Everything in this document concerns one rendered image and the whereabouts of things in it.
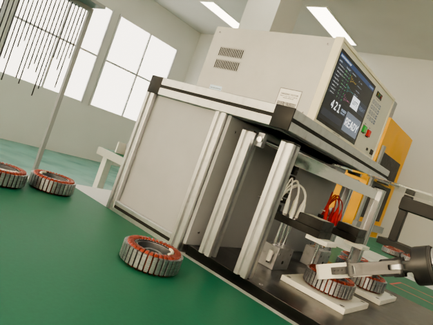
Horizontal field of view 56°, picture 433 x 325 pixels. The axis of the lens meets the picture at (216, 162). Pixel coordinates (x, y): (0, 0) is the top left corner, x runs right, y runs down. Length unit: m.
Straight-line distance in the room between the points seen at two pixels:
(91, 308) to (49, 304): 0.05
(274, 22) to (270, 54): 4.18
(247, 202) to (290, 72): 0.33
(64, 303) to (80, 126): 7.42
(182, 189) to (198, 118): 0.17
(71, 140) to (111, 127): 0.84
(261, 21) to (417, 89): 2.69
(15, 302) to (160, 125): 0.63
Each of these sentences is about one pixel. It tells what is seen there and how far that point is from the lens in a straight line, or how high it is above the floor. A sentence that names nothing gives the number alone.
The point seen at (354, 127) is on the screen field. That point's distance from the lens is 1.14.
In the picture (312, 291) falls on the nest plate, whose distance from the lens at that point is 0.90.
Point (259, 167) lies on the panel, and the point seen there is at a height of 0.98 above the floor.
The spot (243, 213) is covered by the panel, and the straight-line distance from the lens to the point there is 1.04.
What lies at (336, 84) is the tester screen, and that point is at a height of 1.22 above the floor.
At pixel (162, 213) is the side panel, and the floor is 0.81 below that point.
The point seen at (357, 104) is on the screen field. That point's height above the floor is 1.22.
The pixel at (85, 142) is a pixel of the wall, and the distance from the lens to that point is 8.06.
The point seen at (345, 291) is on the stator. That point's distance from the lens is 0.93.
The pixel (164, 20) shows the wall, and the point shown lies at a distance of 8.74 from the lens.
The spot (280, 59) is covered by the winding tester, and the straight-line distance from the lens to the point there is 1.04.
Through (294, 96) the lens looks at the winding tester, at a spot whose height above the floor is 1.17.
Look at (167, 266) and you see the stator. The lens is 0.72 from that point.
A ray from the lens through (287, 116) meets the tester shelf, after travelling 0.81.
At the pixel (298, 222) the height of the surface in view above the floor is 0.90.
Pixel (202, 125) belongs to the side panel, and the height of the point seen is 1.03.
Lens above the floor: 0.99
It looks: 2 degrees down
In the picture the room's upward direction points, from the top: 20 degrees clockwise
